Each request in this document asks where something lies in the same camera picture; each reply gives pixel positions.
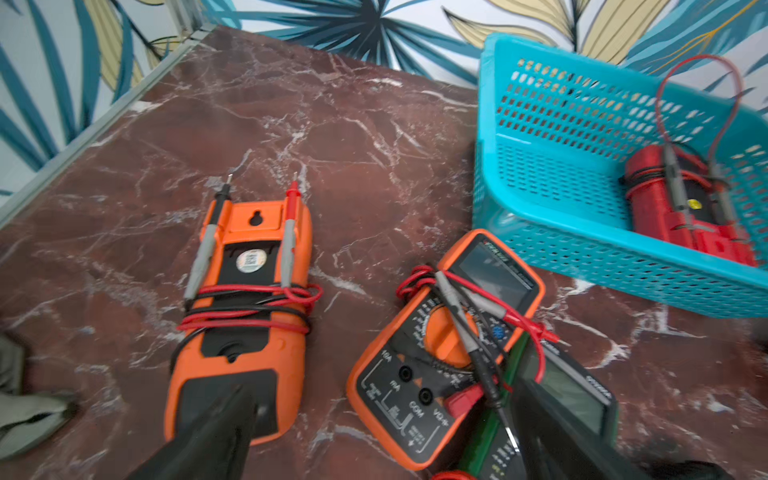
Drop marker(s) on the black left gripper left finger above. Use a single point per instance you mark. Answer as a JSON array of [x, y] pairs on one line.
[[214, 446]]

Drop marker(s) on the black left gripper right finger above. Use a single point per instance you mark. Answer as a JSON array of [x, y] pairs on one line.
[[554, 444]]

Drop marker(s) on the orange clamp multimeter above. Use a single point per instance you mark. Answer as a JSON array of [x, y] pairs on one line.
[[246, 313]]

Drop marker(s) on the orange black multimeter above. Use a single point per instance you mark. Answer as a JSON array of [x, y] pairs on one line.
[[452, 341]]

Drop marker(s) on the red clamp multimeter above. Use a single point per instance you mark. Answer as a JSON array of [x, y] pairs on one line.
[[679, 196]]

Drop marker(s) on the green black multimeter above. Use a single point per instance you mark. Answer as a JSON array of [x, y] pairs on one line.
[[491, 455]]

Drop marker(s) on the teal plastic basket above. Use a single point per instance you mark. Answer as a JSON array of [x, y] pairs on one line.
[[554, 132]]

